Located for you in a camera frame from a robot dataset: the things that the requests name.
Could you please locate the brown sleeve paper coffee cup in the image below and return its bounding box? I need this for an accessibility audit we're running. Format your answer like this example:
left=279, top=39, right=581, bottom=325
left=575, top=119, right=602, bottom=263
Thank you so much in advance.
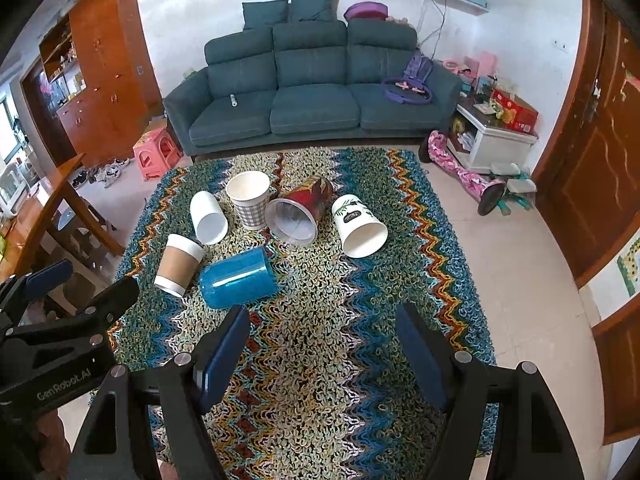
left=154, top=234, right=204, bottom=298

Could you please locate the plain white paper cup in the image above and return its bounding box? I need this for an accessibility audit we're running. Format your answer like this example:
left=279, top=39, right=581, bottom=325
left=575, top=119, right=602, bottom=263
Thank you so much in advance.
left=190, top=191, right=229, bottom=245

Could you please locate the blue plastic cup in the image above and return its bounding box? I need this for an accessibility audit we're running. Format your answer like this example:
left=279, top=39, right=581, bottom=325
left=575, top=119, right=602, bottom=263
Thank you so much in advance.
left=198, top=247, right=279, bottom=309

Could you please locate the grey checked paper cup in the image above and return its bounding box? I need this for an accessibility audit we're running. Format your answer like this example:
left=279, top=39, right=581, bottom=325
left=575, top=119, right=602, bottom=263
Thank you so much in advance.
left=226, top=171, right=271, bottom=231

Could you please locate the red patterned clear cup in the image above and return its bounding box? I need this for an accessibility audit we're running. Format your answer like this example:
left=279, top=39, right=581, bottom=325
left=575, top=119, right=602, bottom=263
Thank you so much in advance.
left=265, top=176, right=333, bottom=247

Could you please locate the white cup green leaf print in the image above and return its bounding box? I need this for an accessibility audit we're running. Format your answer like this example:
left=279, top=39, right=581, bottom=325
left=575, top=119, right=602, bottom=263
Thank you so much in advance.
left=331, top=194, right=388, bottom=259

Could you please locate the wooden dining table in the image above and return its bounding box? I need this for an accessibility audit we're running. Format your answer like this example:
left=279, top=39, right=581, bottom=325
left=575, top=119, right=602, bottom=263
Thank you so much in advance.
left=0, top=154, right=125, bottom=281

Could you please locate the pink plastic stool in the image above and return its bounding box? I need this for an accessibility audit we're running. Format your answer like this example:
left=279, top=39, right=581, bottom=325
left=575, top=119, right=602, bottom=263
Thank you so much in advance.
left=134, top=128, right=182, bottom=181

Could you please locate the brown wooden cabinet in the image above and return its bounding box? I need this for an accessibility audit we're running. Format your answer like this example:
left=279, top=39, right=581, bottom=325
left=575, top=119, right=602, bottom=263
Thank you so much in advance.
left=21, top=0, right=163, bottom=167

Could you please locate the brown wooden door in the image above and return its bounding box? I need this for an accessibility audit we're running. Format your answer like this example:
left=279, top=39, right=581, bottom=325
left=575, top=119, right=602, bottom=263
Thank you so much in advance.
left=534, top=0, right=639, bottom=286

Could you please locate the colourful zigzag woven rug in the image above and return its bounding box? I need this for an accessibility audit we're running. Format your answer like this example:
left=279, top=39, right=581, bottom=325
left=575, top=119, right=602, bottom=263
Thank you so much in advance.
left=112, top=148, right=495, bottom=479

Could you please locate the white side table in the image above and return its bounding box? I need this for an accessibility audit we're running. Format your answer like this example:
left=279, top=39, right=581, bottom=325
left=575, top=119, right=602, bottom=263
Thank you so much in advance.
left=447, top=98, right=538, bottom=174

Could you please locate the pink hoverboard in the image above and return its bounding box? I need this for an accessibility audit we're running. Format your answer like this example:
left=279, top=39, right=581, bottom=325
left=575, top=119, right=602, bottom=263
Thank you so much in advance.
left=419, top=130, right=506, bottom=216

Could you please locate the teal three-seat sofa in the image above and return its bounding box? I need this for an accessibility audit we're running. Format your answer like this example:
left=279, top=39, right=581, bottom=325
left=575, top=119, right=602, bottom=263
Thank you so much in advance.
left=164, top=18, right=461, bottom=156

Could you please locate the left teal cushion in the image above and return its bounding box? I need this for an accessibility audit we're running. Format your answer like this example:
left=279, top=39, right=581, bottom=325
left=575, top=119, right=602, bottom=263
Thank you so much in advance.
left=242, top=0, right=288, bottom=30

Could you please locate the teal cushion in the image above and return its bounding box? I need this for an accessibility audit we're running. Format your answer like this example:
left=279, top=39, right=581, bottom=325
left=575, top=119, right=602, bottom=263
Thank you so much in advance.
left=288, top=0, right=335, bottom=22
left=242, top=0, right=288, bottom=30

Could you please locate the right teal cushion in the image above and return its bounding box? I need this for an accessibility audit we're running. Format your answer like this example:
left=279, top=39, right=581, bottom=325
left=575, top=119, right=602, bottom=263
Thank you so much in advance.
left=288, top=0, right=335, bottom=22

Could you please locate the purple basket behind sofa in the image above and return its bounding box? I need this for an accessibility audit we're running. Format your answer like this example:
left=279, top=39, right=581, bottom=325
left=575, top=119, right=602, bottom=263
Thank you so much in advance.
left=344, top=1, right=388, bottom=22

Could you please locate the purple ring on sofa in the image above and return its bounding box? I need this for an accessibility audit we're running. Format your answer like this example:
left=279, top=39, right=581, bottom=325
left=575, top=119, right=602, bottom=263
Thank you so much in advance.
left=380, top=77, right=435, bottom=106

